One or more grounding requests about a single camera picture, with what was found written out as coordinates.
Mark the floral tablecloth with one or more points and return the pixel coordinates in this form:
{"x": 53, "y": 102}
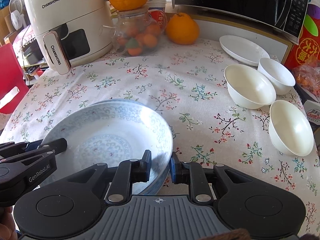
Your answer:
{"x": 185, "y": 85}

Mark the white air fryer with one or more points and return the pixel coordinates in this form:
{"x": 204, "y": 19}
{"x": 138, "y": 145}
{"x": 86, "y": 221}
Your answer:
{"x": 70, "y": 33}

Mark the plastic bag of tangerines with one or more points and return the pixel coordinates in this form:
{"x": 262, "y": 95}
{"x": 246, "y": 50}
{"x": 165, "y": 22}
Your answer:
{"x": 307, "y": 76}

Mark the stacked instant noodle cups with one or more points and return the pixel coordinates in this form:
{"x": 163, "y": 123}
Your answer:
{"x": 158, "y": 2}

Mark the dark cardboard box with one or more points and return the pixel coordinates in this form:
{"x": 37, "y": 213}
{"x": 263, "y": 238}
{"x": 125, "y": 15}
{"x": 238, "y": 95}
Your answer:
{"x": 311, "y": 106}

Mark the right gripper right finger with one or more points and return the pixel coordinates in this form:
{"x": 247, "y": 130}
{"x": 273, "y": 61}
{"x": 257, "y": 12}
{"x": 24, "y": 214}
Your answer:
{"x": 195, "y": 177}

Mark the plain white plate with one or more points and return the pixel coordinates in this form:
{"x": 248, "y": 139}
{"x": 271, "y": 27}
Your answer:
{"x": 243, "y": 50}

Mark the blue patterned plate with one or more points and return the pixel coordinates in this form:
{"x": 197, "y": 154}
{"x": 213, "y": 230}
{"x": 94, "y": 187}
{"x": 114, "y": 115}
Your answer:
{"x": 78, "y": 128}
{"x": 133, "y": 128}

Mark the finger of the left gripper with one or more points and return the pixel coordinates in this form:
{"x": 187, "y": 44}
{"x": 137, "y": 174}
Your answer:
{"x": 9, "y": 149}
{"x": 56, "y": 146}

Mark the white porcelain bowl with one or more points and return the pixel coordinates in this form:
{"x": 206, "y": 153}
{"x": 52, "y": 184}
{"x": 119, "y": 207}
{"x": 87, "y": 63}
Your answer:
{"x": 280, "y": 77}

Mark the person's left hand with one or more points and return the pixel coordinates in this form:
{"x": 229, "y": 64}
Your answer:
{"x": 7, "y": 225}

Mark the glass jar of tangerines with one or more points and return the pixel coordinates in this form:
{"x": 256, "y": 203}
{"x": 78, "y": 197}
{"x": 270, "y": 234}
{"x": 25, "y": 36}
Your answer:
{"x": 137, "y": 32}

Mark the red plastic stool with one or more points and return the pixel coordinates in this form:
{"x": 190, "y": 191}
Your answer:
{"x": 11, "y": 77}

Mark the cream bowl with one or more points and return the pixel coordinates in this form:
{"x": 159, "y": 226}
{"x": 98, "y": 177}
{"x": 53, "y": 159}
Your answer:
{"x": 290, "y": 131}
{"x": 247, "y": 87}

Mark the large orange on table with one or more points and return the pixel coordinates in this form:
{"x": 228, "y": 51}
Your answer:
{"x": 182, "y": 29}

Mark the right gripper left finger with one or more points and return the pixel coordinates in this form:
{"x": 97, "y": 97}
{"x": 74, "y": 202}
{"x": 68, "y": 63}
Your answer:
{"x": 126, "y": 174}

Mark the red gift box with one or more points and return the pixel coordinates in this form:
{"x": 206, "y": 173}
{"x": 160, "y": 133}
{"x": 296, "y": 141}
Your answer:
{"x": 308, "y": 40}

